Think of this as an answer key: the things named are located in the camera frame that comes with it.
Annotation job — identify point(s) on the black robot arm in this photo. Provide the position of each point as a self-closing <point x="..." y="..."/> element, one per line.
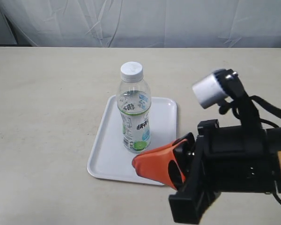
<point x="278" y="159"/>

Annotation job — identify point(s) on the black gripper finger with orange pad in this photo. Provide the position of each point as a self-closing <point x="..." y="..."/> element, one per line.
<point x="167" y="164"/>

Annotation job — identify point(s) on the wrist camera with silver lens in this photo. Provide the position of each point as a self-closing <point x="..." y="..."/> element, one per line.
<point x="224" y="88"/>

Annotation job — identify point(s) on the clear bottle with green label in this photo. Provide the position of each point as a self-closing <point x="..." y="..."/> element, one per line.
<point x="134" y="102"/>

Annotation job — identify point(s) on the white wrinkled backdrop cloth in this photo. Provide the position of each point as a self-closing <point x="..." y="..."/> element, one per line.
<point x="147" y="23"/>

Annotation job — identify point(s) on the white rectangular plastic tray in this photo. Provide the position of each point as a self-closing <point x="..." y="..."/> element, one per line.
<point x="110" y="160"/>

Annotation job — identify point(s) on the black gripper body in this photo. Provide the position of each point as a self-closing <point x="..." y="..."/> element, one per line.
<point x="219" y="159"/>

